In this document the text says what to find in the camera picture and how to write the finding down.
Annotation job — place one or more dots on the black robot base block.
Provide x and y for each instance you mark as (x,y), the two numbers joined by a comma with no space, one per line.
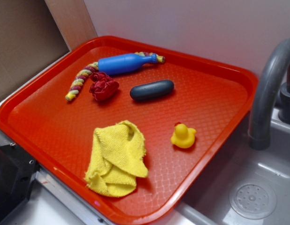
(17,174)

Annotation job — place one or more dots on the yellow rubber duck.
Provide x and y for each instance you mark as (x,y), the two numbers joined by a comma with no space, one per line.
(183,137)

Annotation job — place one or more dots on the red plastic tray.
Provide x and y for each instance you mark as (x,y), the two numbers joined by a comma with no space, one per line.
(208,96)

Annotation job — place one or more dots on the dark grey oblong capsule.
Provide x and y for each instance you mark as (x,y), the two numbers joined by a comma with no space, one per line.
(152,90)

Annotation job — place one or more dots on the yellow terry cloth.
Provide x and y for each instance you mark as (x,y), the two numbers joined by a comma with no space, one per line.
(116,160)

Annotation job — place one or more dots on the crumpled dark red fabric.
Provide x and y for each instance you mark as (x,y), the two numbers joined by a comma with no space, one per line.
(103,86)

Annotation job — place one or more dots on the blue plastic toy bottle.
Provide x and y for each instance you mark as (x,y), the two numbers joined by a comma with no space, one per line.
(125,63)

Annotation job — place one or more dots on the grey toy sink basin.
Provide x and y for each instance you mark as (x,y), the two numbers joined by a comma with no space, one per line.
(242,186)

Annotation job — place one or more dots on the grey curved faucet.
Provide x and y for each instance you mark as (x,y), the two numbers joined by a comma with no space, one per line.
(274,80)

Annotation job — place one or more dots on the brown cardboard panel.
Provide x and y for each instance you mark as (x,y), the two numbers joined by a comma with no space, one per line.
(29,42)

